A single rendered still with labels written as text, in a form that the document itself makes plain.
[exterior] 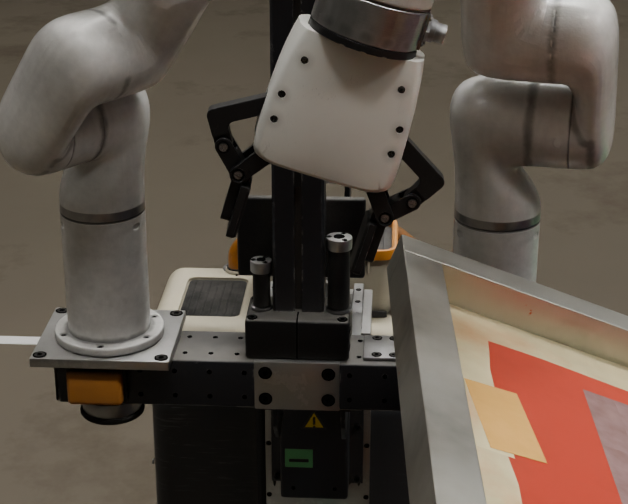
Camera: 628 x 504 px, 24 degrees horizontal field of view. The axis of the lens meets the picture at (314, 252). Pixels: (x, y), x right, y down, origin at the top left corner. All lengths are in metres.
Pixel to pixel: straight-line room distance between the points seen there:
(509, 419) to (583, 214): 4.13
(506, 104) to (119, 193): 0.43
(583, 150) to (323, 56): 0.62
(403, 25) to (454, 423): 0.29
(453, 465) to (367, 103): 0.25
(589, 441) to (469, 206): 0.45
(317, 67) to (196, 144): 5.00
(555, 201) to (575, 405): 4.15
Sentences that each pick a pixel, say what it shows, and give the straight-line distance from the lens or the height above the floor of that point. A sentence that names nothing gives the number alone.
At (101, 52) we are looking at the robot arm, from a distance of 1.45.
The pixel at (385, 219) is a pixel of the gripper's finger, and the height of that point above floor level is 1.51.
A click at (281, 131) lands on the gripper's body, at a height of 1.57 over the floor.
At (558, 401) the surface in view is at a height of 1.29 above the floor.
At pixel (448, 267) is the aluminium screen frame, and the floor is 1.36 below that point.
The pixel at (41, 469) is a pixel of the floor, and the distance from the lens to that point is 3.69.
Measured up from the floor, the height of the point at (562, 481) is 1.30.
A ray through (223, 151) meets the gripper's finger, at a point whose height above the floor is 1.56.
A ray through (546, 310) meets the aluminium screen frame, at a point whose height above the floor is 1.31.
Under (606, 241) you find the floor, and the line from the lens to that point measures 5.06.
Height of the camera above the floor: 1.87
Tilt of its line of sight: 23 degrees down
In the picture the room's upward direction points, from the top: straight up
